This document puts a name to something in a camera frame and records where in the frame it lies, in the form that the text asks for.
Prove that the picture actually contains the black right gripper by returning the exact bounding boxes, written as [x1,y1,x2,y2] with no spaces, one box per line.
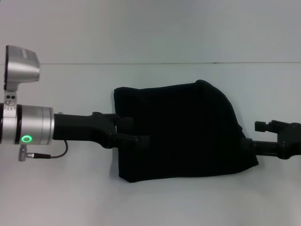
[240,120,301,160]

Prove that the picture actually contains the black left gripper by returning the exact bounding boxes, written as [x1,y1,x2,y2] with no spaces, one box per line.
[53,111,151,151]

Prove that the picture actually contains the black shirt with FREE print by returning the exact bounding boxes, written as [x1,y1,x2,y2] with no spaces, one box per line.
[112,79,260,184]

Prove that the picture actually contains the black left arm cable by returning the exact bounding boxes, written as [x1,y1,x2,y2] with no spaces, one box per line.
[18,139,69,162]

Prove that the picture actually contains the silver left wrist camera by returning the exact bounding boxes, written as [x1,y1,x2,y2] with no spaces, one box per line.
[3,45,41,106]

